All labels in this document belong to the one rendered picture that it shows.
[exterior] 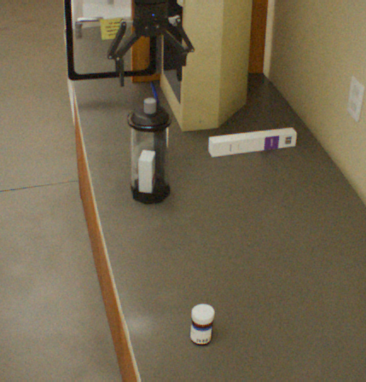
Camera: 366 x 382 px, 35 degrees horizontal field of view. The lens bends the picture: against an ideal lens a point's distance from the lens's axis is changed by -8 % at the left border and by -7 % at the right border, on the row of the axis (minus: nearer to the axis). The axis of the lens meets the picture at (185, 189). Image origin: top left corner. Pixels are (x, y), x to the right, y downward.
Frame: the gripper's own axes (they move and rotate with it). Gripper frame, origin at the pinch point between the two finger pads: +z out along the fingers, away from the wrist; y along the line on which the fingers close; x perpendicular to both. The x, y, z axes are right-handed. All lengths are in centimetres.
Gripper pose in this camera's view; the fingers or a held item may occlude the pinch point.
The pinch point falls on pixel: (150, 77)
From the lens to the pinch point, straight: 144.7
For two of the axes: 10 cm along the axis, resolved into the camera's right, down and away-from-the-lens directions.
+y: -9.8, 1.1, -1.8
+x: 2.1, 5.8, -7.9
